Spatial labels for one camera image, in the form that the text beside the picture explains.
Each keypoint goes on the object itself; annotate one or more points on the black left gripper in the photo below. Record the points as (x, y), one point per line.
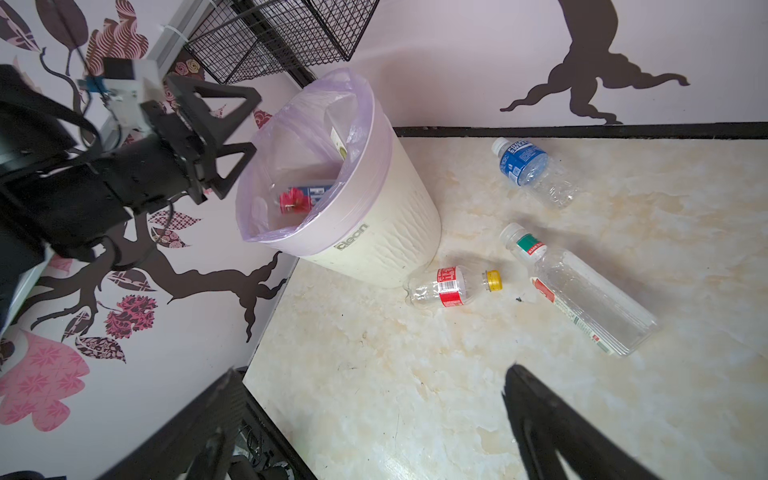
(159, 169)

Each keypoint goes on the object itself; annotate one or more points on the clear flat bottle green red label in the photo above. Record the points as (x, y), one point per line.
(612, 320)

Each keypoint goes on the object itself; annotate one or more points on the clear bottle red label yellow cap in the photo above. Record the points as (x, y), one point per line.
(450, 287)

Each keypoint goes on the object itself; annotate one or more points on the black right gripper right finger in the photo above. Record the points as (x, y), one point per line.
(549, 433)

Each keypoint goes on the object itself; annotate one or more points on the black wire mesh basket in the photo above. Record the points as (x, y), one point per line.
(244, 40)

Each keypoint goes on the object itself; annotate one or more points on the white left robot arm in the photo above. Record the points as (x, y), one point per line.
(53, 199)

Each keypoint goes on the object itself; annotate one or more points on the clear bottle blue label back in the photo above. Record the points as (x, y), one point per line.
(534, 171)

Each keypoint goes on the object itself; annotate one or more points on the cream bin with pink liner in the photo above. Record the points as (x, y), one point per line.
(377, 224)

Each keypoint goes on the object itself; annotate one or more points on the clear square bottle white label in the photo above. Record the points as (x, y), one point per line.
(338, 143)

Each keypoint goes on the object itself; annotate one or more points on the fiji bottle blue label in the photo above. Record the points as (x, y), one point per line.
(301, 199)

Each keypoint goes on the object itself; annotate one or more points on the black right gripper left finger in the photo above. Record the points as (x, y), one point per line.
(197, 443)

